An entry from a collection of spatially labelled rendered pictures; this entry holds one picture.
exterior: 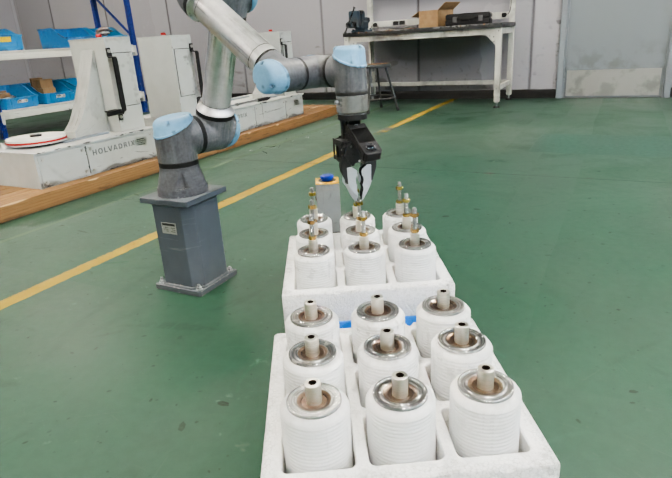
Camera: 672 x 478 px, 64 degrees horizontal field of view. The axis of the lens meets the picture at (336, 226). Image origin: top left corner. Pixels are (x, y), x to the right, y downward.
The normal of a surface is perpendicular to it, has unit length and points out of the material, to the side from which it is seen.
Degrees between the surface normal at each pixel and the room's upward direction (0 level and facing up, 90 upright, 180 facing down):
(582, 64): 90
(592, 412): 0
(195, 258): 90
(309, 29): 90
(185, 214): 90
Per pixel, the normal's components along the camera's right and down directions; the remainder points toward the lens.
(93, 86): 0.89, 0.10
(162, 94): -0.45, 0.32
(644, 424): -0.06, -0.94
